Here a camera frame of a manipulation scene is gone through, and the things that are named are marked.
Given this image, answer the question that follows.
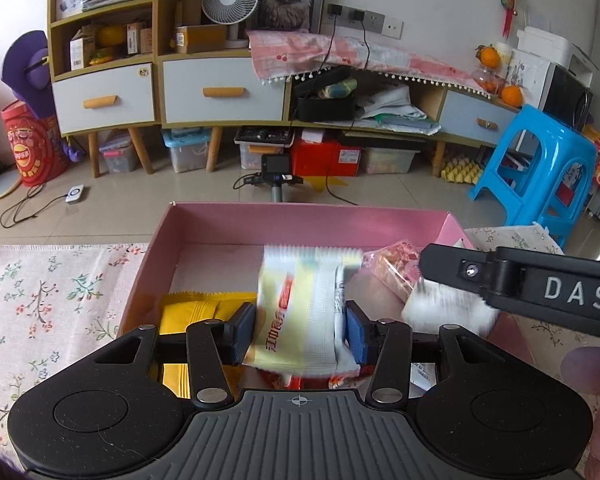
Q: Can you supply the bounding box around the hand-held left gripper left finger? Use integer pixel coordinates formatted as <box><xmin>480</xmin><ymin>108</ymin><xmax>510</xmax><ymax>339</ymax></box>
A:
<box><xmin>92</xmin><ymin>302</ymin><xmax>258</xmax><ymax>409</ymax></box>

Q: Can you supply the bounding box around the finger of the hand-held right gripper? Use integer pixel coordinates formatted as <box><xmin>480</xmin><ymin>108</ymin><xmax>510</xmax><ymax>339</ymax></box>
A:
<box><xmin>419</xmin><ymin>243</ymin><xmax>501</xmax><ymax>306</ymax></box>

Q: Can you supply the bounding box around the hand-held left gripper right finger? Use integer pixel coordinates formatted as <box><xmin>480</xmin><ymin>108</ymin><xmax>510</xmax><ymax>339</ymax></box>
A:
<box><xmin>345</xmin><ymin>301</ymin><xmax>508</xmax><ymax>409</ymax></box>

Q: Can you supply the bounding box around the clear white snack packet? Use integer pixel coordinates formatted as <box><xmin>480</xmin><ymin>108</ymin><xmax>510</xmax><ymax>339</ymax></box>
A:
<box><xmin>400</xmin><ymin>282</ymin><xmax>501</xmax><ymax>396</ymax></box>

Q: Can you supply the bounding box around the cream white snack packet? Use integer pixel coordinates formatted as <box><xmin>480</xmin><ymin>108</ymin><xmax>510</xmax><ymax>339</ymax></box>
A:
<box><xmin>242</xmin><ymin>245</ymin><xmax>366</xmax><ymax>378</ymax></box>

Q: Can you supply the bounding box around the yellow pleated snack packet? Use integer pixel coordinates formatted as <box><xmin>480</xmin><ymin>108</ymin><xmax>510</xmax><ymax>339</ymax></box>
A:
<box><xmin>152</xmin><ymin>292</ymin><xmax>258</xmax><ymax>401</ymax></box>

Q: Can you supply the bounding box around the pink snack packet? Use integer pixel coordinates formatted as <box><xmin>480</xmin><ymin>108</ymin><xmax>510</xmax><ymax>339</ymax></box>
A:
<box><xmin>365</xmin><ymin>240</ymin><xmax>428</xmax><ymax>301</ymax></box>

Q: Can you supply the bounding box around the pink cardboard box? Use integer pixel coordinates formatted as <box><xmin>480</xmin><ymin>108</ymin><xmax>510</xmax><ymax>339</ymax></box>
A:
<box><xmin>115</xmin><ymin>201</ymin><xmax>533</xmax><ymax>396</ymax></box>

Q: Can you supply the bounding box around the person's right hand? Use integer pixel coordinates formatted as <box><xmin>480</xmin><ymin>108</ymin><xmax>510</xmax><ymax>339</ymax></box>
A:
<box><xmin>562</xmin><ymin>345</ymin><xmax>600</xmax><ymax>468</ymax></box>

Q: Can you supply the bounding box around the yellow egg tray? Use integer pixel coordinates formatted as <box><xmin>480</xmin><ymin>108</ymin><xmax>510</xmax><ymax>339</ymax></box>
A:
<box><xmin>441</xmin><ymin>152</ymin><xmax>486</xmax><ymax>184</ymax></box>

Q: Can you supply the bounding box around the clear low storage bin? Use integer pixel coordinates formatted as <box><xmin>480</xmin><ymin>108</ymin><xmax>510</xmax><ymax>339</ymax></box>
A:
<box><xmin>360</xmin><ymin>147</ymin><xmax>423</xmax><ymax>176</ymax></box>

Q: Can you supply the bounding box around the blue plastic stool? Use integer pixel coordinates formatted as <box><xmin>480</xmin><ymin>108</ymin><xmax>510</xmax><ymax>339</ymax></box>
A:
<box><xmin>467</xmin><ymin>104</ymin><xmax>600</xmax><ymax>248</ymax></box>

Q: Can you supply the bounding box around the long wooden tv stand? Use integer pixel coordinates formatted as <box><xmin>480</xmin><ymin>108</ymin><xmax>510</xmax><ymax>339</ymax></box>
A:
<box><xmin>285</xmin><ymin>67</ymin><xmax>526</xmax><ymax>178</ymax></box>

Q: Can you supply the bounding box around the red cardboard box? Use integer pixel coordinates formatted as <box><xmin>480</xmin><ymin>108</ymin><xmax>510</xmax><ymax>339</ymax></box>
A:
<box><xmin>290</xmin><ymin>130</ymin><xmax>363</xmax><ymax>177</ymax></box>

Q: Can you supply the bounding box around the pile of documents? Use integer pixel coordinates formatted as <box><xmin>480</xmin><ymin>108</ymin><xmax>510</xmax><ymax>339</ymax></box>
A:
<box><xmin>355</xmin><ymin>85</ymin><xmax>441</xmax><ymax>136</ymax></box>

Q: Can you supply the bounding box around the storage bin with keyboard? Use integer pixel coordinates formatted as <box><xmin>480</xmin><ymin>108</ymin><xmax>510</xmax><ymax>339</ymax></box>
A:
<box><xmin>235</xmin><ymin>127</ymin><xmax>293</xmax><ymax>171</ymax></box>

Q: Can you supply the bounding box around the blue lid storage bin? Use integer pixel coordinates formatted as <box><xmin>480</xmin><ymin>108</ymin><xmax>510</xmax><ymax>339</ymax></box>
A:
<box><xmin>162</xmin><ymin>127</ymin><xmax>213</xmax><ymax>173</ymax></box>

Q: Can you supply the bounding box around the glass jar of oranges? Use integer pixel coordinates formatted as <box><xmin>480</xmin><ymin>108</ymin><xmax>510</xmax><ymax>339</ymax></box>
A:
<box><xmin>472</xmin><ymin>65</ymin><xmax>506</xmax><ymax>93</ymax></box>

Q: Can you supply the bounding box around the black microwave oven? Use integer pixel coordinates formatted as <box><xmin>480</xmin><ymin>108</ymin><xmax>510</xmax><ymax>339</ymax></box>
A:
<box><xmin>542</xmin><ymin>65</ymin><xmax>595</xmax><ymax>133</ymax></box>

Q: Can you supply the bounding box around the black bag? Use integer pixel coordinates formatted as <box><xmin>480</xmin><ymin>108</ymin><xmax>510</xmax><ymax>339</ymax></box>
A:
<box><xmin>294</xmin><ymin>67</ymin><xmax>358</xmax><ymax>123</ymax></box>

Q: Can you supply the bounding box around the orange with leaves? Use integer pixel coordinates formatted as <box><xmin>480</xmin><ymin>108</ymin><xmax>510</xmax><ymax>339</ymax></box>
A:
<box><xmin>475</xmin><ymin>44</ymin><xmax>501</xmax><ymax>68</ymax></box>

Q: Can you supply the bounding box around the grey clear storage bin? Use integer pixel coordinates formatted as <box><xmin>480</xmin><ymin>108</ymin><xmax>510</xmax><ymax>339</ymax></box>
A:
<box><xmin>99</xmin><ymin>130</ymin><xmax>136</xmax><ymax>173</ymax></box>

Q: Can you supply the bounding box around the short wooden drawer cabinet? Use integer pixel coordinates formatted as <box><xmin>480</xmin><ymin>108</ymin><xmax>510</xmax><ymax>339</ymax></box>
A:
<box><xmin>156</xmin><ymin>35</ymin><xmax>293</xmax><ymax>173</ymax></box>

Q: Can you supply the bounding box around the pink cherry print cloth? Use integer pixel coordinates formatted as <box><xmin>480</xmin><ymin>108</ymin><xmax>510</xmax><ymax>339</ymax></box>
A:
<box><xmin>245</xmin><ymin>29</ymin><xmax>493</xmax><ymax>98</ymax></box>

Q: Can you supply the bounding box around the round gold floor base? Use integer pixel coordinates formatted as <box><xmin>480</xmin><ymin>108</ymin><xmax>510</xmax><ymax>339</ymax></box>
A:
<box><xmin>0</xmin><ymin>162</ymin><xmax>23</xmax><ymax>204</ymax></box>

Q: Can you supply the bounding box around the red cylinder bucket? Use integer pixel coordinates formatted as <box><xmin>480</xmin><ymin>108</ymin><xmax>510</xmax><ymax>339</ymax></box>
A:
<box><xmin>0</xmin><ymin>100</ymin><xmax>71</xmax><ymax>187</ymax></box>

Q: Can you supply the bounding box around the flat cardboard box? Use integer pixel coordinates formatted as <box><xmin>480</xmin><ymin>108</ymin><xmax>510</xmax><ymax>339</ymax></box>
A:
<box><xmin>175</xmin><ymin>25</ymin><xmax>228</xmax><ymax>55</ymax></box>

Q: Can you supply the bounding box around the brown carton box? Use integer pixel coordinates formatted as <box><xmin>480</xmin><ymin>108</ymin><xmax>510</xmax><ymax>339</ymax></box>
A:
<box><xmin>126</xmin><ymin>21</ymin><xmax>153</xmax><ymax>56</ymax></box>

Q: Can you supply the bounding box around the yellow round item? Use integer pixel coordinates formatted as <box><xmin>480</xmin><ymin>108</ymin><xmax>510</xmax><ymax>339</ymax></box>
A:
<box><xmin>96</xmin><ymin>25</ymin><xmax>131</xmax><ymax>61</ymax></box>

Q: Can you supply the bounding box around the white carton box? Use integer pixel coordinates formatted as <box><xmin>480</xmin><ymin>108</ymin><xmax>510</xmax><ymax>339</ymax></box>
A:
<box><xmin>70</xmin><ymin>27</ymin><xmax>98</xmax><ymax>71</ymax></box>

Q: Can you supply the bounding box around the purple plush toy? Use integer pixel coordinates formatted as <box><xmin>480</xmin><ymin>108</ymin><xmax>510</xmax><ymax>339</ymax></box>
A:
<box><xmin>1</xmin><ymin>30</ymin><xmax>78</xmax><ymax>163</ymax></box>

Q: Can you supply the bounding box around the black camera on stand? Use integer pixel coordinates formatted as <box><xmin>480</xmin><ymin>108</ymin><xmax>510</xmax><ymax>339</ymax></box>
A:
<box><xmin>232</xmin><ymin>155</ymin><xmax>306</xmax><ymax>203</ymax></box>

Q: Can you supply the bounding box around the black power cable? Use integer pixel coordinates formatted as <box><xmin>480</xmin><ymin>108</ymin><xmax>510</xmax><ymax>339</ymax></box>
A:
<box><xmin>322</xmin><ymin>6</ymin><xmax>343</xmax><ymax>76</ymax></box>
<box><xmin>351</xmin><ymin>10</ymin><xmax>372</xmax><ymax>128</ymax></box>

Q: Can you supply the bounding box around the black floor cable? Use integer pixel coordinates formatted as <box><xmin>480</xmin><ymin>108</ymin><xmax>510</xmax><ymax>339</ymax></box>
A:
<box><xmin>0</xmin><ymin>182</ymin><xmax>88</xmax><ymax>228</ymax></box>

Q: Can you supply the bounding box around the white wall outlet panel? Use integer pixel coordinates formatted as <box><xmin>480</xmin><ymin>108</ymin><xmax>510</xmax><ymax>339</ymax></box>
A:
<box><xmin>327</xmin><ymin>4</ymin><xmax>403</xmax><ymax>36</ymax></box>

